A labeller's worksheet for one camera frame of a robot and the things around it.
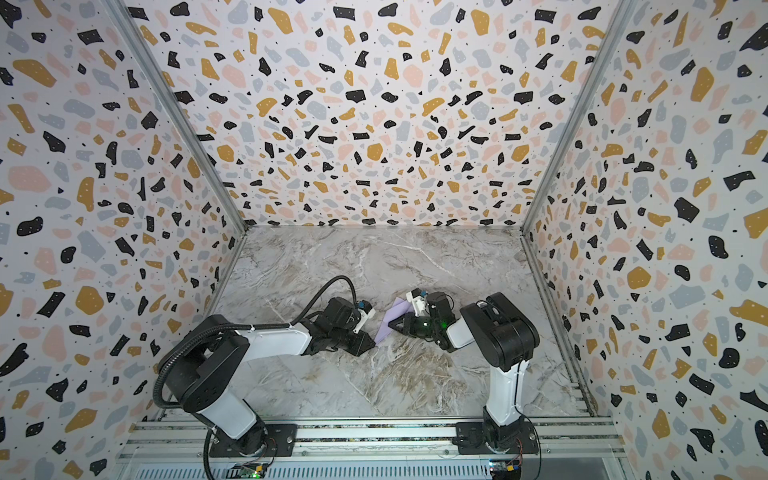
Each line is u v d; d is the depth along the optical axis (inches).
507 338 20.2
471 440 29.0
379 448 28.8
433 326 31.6
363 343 31.2
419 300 36.3
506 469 28.2
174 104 33.5
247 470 27.6
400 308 38.0
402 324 34.9
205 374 17.6
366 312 32.8
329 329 28.7
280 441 28.9
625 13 27.8
